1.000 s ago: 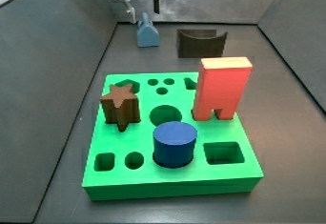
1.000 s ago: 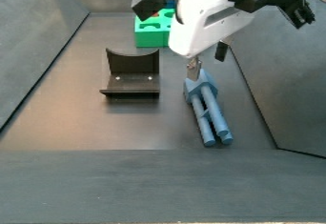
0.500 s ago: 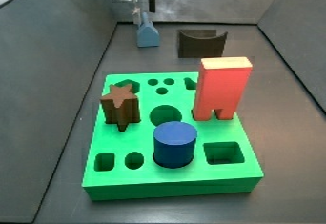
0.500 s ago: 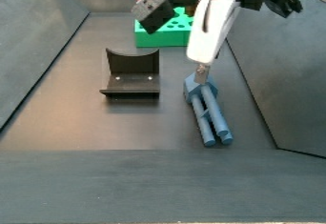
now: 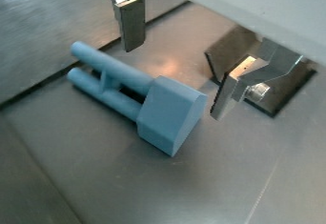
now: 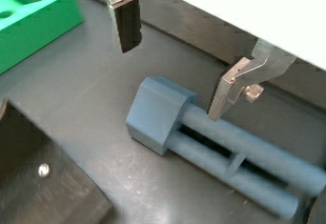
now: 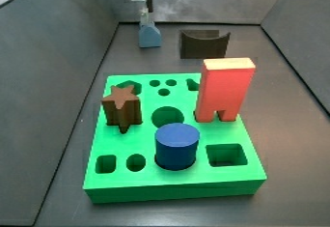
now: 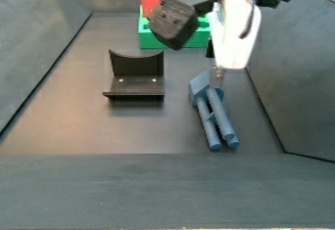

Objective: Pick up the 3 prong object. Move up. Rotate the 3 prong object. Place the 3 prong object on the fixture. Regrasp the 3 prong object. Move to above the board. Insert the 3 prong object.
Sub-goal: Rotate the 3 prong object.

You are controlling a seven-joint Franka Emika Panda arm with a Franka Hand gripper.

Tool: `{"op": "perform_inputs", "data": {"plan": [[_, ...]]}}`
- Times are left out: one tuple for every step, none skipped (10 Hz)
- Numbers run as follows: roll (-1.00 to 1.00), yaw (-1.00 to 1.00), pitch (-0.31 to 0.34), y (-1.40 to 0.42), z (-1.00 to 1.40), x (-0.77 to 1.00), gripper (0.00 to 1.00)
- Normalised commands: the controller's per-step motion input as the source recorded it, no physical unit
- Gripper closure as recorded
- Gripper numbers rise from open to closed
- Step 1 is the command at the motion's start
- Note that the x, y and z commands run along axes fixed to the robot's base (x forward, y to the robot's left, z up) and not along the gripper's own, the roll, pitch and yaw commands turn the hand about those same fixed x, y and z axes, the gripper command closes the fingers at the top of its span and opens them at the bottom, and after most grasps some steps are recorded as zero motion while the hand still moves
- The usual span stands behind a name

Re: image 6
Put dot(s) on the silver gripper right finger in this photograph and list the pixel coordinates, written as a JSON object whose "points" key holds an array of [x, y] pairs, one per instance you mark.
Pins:
{"points": [[241, 79]]}

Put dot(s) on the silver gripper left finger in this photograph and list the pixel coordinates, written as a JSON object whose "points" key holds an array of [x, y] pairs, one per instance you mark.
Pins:
{"points": [[126, 15]]}

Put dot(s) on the black curved fixture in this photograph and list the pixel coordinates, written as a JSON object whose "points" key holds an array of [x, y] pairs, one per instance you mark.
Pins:
{"points": [[44, 188]]}

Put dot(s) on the green shape sorter base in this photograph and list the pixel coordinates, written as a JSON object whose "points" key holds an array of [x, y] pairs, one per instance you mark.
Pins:
{"points": [[31, 23]]}

